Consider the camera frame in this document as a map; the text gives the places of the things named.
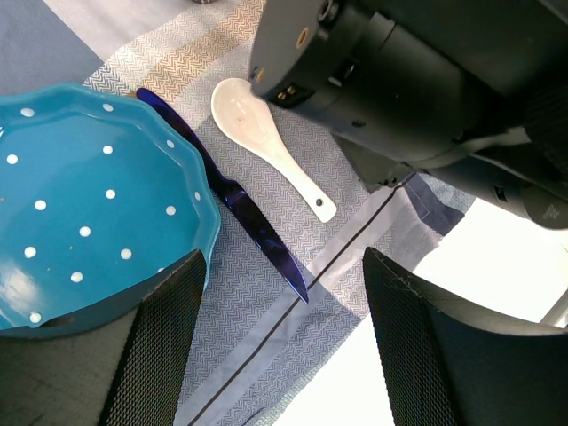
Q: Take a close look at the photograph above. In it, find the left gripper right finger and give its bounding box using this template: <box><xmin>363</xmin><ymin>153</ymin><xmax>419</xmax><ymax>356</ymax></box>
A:
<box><xmin>363</xmin><ymin>248</ymin><xmax>567</xmax><ymax>425</ymax></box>

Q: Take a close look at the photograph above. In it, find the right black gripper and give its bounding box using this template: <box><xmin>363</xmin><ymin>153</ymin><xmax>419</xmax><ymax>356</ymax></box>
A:
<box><xmin>248</xmin><ymin>0</ymin><xmax>480</xmax><ymax>170</ymax></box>

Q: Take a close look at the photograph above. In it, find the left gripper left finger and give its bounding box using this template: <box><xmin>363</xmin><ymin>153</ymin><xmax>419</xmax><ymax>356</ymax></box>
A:
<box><xmin>1</xmin><ymin>249</ymin><xmax>207</xmax><ymax>425</ymax></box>

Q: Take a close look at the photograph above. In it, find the blue beige checked cloth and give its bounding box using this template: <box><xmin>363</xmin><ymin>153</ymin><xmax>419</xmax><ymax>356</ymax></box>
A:
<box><xmin>0</xmin><ymin>0</ymin><xmax>477</xmax><ymax>426</ymax></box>

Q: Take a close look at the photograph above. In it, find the white ceramic spoon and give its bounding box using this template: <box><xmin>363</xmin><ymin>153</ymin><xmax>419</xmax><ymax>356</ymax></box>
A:
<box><xmin>210</xmin><ymin>78</ymin><xmax>337</xmax><ymax>223</ymax></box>

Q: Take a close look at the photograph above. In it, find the teal dotted plate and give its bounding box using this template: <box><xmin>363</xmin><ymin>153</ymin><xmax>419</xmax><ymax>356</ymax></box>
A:
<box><xmin>1</xmin><ymin>83</ymin><xmax>221</xmax><ymax>332</ymax></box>

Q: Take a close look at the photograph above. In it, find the purple knife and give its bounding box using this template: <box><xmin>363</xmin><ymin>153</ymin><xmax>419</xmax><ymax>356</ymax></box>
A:
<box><xmin>135</xmin><ymin>88</ymin><xmax>309</xmax><ymax>303</ymax></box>

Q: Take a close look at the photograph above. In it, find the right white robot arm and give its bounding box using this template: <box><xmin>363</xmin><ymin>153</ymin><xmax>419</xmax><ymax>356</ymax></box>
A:
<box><xmin>249</xmin><ymin>0</ymin><xmax>567</xmax><ymax>230</ymax></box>

